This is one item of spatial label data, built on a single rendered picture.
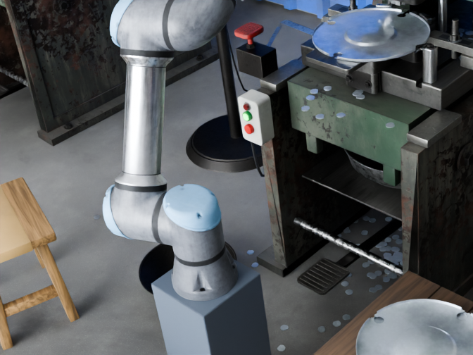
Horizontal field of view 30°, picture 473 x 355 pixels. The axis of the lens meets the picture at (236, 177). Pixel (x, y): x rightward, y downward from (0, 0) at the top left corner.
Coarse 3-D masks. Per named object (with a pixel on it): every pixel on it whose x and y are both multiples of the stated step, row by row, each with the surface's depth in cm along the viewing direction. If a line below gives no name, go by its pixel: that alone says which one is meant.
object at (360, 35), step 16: (336, 16) 230; (352, 16) 229; (368, 16) 228; (384, 16) 227; (416, 16) 224; (320, 32) 224; (336, 32) 222; (352, 32) 220; (368, 32) 219; (384, 32) 218; (400, 32) 218; (416, 32) 217; (320, 48) 216; (336, 48) 215; (352, 48) 214; (368, 48) 213; (384, 48) 212; (400, 48) 211
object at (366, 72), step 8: (312, 56) 214; (320, 56) 213; (328, 56) 213; (320, 64) 212; (328, 64) 210; (336, 64) 209; (344, 64) 209; (352, 64) 208; (360, 64) 208; (368, 64) 217; (376, 64) 217; (384, 64) 219; (344, 72) 207; (352, 72) 207; (360, 72) 221; (368, 72) 219; (376, 72) 218; (352, 80) 224; (360, 80) 222; (368, 80) 220; (376, 80) 219; (360, 88) 223; (368, 88) 221; (376, 88) 220
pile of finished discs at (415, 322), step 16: (400, 304) 199; (416, 304) 198; (432, 304) 197; (448, 304) 197; (368, 320) 196; (384, 320) 195; (400, 320) 195; (416, 320) 194; (432, 320) 193; (448, 320) 193; (464, 320) 192; (368, 336) 192; (384, 336) 191; (400, 336) 190; (416, 336) 189; (432, 336) 189; (448, 336) 188; (464, 336) 188; (368, 352) 188; (384, 352) 187; (400, 352) 186; (416, 352) 186; (432, 352) 185; (448, 352) 184; (464, 352) 185
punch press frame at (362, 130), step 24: (384, 0) 251; (432, 0) 252; (456, 0) 261; (312, 72) 236; (336, 96) 223; (384, 96) 221; (312, 120) 234; (336, 120) 227; (360, 120) 220; (384, 120) 214; (408, 120) 210; (312, 144) 239; (336, 144) 231; (360, 144) 224; (384, 144) 218; (384, 168) 223; (336, 240) 250; (384, 264) 239
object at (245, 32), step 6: (246, 24) 238; (252, 24) 238; (258, 24) 237; (234, 30) 236; (240, 30) 235; (246, 30) 235; (252, 30) 234; (258, 30) 235; (240, 36) 235; (246, 36) 233; (252, 36) 234; (252, 42) 238
